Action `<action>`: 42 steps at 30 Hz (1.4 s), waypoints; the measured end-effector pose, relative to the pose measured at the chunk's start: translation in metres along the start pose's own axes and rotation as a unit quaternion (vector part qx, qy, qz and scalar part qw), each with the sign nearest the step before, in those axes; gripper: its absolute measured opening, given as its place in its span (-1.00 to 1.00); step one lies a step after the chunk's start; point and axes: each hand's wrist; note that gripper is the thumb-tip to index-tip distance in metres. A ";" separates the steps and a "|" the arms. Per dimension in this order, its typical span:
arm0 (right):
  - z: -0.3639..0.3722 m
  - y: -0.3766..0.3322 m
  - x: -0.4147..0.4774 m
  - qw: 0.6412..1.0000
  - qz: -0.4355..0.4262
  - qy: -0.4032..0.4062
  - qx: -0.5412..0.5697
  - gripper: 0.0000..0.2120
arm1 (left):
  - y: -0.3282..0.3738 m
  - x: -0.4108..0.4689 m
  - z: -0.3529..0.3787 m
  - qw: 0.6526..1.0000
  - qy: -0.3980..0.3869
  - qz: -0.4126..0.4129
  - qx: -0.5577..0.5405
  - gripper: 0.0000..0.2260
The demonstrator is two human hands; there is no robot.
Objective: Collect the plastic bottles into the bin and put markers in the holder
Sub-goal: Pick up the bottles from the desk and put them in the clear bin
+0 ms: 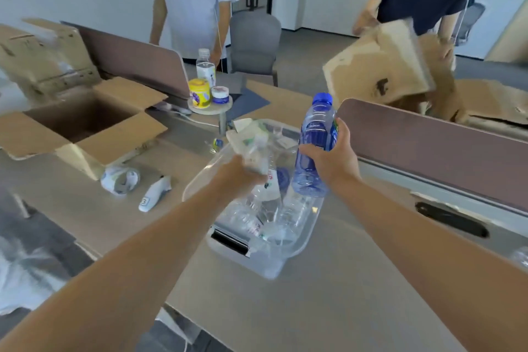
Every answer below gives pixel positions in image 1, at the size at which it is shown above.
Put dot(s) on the grey mesh office chair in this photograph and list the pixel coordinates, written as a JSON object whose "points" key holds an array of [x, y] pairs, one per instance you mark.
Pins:
{"points": [[470, 23]]}

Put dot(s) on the clear plastic storage bin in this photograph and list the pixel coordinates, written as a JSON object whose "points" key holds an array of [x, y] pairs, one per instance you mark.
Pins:
{"points": [[268, 256]]}

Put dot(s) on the white jar blue lid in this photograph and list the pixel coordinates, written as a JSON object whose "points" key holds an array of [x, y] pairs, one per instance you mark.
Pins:
{"points": [[220, 95]]}

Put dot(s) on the yellow plastic jar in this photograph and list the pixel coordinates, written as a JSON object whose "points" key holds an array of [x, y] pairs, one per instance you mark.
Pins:
{"points": [[199, 95]]}

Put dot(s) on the person's right hand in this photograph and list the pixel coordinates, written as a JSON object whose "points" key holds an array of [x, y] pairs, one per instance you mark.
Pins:
{"points": [[338, 170]]}

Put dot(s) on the white handheld controller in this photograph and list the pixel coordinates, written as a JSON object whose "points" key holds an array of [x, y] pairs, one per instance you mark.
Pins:
{"points": [[154, 195]]}

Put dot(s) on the person's left hand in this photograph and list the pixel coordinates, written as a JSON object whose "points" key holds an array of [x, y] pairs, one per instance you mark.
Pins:
{"points": [[235, 180]]}

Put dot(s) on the clear plastic cup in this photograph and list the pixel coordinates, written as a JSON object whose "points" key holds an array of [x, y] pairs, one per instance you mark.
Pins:
{"points": [[286, 139]]}

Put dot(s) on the beige desk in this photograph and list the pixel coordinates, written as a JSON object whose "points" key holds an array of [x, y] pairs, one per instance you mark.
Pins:
{"points": [[330, 302]]}

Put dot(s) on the blue folder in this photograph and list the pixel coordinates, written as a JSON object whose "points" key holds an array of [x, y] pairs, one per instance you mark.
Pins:
{"points": [[251, 102]]}

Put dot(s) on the white tape roll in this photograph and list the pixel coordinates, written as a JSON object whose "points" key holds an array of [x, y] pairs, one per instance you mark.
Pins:
{"points": [[109, 182]]}

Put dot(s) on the cardboard box white label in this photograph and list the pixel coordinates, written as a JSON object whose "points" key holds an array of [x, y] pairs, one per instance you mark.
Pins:
{"points": [[123, 137]]}

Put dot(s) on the brown cardboard box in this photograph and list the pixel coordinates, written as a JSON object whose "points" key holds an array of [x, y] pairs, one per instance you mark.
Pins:
{"points": [[379, 67], [49, 58]]}

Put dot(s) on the person's left forearm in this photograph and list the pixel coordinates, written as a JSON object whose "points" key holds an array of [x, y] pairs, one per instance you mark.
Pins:
{"points": [[123, 290]]}

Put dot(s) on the white label drink bottle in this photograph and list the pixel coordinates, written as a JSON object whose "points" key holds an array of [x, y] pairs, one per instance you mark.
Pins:
{"points": [[205, 71]]}

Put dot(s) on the beige wooden cabinet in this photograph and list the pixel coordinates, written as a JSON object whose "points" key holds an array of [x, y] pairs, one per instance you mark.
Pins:
{"points": [[509, 38]]}

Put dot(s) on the brown desk divider panel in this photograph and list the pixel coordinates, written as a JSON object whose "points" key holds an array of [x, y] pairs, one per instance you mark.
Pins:
{"points": [[433, 145], [136, 58]]}

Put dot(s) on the person's right forearm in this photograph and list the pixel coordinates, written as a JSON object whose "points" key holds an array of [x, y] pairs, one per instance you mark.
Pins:
{"points": [[433, 281]]}

